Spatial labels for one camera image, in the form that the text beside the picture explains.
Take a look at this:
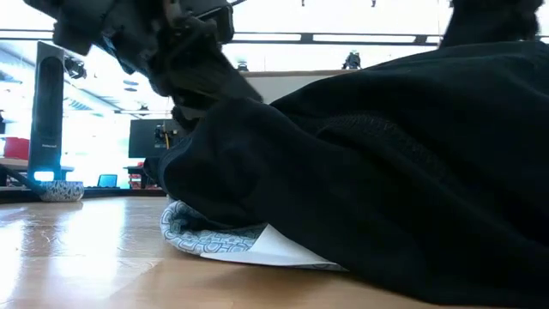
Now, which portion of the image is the black computer monitor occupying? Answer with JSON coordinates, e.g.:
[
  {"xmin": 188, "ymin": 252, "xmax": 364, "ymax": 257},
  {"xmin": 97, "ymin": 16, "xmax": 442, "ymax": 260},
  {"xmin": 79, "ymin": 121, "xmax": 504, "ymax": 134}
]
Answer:
[{"xmin": 128, "ymin": 118, "xmax": 190, "ymax": 159}]

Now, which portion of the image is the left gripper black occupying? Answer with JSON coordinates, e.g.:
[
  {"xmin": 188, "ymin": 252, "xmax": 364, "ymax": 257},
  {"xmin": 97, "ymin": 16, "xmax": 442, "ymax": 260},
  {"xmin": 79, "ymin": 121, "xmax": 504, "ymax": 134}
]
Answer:
[{"xmin": 23, "ymin": 0, "xmax": 263, "ymax": 108}]

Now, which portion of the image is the patterned round bowl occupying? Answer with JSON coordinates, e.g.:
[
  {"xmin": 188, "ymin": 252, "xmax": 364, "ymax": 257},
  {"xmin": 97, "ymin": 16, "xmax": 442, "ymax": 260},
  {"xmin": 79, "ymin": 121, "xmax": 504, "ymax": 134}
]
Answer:
[{"xmin": 38, "ymin": 179, "xmax": 86, "ymax": 203}]

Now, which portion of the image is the large black garment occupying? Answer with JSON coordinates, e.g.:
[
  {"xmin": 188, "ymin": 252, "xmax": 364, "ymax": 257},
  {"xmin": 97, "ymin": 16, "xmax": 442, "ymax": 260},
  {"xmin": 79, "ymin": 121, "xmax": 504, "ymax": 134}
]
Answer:
[{"xmin": 143, "ymin": 0, "xmax": 549, "ymax": 309}]

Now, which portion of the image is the small blue-screen laptop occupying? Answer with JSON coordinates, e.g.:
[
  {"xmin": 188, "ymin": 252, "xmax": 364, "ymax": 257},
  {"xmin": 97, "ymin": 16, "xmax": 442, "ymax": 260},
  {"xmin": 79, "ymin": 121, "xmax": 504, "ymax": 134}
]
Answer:
[{"xmin": 96, "ymin": 173, "xmax": 119, "ymax": 189}]

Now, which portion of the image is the black tower fan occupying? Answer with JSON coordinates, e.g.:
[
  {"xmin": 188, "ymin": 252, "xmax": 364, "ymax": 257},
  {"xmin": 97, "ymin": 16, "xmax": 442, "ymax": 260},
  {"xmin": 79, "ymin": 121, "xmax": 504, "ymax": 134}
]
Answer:
[{"xmin": 27, "ymin": 41, "xmax": 65, "ymax": 182}]

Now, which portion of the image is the white grey-patterned cloth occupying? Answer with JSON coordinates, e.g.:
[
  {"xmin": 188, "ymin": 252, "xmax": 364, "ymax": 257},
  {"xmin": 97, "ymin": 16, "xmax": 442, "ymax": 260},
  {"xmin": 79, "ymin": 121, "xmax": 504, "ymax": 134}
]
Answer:
[{"xmin": 160, "ymin": 199, "xmax": 348, "ymax": 272}]

